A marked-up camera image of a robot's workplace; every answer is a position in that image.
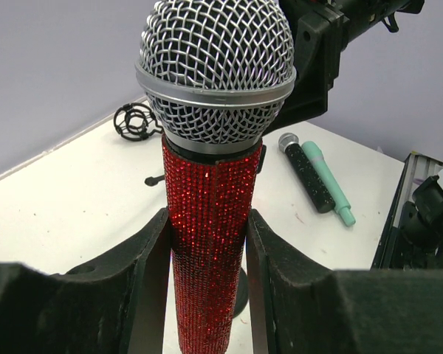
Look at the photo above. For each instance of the tripod stand with shock mount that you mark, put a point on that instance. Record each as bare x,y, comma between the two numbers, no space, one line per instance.
136,122

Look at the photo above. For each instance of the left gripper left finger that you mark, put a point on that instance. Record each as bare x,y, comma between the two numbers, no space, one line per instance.
114,303

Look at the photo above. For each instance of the black glitter microphone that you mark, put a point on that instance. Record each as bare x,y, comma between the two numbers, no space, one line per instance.
320,197

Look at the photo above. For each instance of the mint green microphone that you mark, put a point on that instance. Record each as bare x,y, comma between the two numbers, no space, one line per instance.
342,206

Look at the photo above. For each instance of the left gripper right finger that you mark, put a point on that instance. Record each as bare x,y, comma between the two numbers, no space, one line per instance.
300,306

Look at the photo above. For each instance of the red glitter microphone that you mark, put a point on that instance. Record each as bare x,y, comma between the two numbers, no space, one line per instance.
216,74

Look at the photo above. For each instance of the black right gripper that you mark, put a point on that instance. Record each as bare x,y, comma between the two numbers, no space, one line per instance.
319,28

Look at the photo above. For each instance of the round-base mic stand with clip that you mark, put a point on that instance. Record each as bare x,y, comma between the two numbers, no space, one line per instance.
242,295

